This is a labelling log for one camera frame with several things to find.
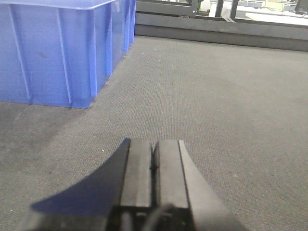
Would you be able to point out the black conveyor side rail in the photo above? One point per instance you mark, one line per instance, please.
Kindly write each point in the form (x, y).
(224, 31)

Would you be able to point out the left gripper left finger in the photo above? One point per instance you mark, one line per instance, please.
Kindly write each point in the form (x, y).
(123, 180)

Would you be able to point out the dark grey conveyor belt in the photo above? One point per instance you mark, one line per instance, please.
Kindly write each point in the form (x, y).
(241, 111)

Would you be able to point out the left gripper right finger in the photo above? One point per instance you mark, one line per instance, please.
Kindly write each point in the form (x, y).
(185, 200)

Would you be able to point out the blue plastic crate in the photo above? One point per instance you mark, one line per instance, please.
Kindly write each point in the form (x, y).
(61, 52)

